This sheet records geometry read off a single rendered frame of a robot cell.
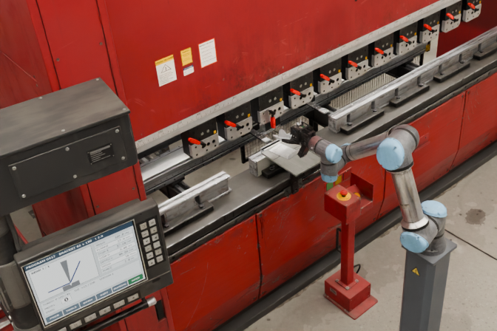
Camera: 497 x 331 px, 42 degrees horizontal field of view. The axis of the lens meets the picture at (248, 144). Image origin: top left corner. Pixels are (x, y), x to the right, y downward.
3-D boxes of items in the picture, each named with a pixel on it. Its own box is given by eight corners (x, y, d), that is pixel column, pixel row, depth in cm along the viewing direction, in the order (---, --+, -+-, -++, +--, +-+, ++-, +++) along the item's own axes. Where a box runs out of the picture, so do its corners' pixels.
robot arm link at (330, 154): (331, 168, 282) (330, 152, 277) (313, 158, 290) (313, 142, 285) (344, 160, 286) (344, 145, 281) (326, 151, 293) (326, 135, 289)
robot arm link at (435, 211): (449, 225, 289) (452, 202, 281) (436, 242, 281) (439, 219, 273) (424, 216, 295) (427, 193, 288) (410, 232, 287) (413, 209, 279)
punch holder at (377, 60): (373, 69, 350) (375, 41, 341) (362, 63, 356) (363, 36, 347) (392, 59, 357) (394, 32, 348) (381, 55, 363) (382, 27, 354)
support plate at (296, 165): (296, 176, 307) (296, 175, 307) (261, 154, 325) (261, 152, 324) (323, 161, 316) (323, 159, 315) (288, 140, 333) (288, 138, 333)
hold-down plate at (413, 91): (396, 108, 372) (396, 103, 370) (388, 104, 376) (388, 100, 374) (429, 89, 387) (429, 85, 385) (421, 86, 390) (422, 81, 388)
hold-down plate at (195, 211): (161, 239, 295) (160, 234, 293) (155, 233, 299) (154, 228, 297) (214, 210, 309) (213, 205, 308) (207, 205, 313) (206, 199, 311)
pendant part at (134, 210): (48, 345, 205) (16, 264, 184) (37, 320, 213) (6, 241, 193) (174, 284, 222) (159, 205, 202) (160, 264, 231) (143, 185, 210)
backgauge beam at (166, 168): (128, 207, 315) (124, 190, 309) (114, 193, 325) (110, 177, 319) (430, 50, 426) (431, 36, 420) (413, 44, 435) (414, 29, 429)
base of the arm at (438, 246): (452, 244, 293) (455, 228, 287) (432, 261, 285) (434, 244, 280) (426, 228, 303) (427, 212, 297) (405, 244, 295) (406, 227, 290)
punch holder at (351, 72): (347, 82, 341) (348, 54, 331) (336, 77, 346) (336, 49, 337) (367, 72, 348) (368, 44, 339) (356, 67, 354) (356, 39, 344)
